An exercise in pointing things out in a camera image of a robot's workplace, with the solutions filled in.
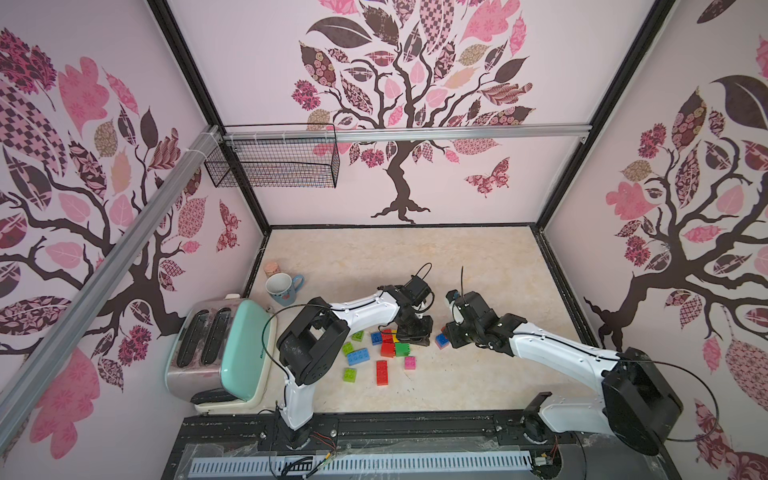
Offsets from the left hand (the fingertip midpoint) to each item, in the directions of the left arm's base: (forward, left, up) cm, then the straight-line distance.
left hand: (428, 347), depth 85 cm
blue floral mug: (+17, +44, +7) cm, 48 cm away
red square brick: (+3, +12, -1) cm, 12 cm away
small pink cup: (+24, +50, +7) cm, 55 cm away
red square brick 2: (0, +12, -1) cm, 12 cm away
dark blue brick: (+4, +15, -2) cm, 16 cm away
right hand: (+5, -6, +2) cm, 8 cm away
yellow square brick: (+2, +10, +4) cm, 11 cm away
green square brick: (0, +7, -1) cm, 7 cm away
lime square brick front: (-7, +22, -2) cm, 24 cm away
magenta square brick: (-3, +6, -3) cm, 7 cm away
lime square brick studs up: (+1, +24, -3) cm, 24 cm away
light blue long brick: (-2, +21, -2) cm, 21 cm away
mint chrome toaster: (-7, +52, +14) cm, 54 cm away
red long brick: (-6, +13, -2) cm, 15 cm away
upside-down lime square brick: (+5, +21, -2) cm, 21 cm away
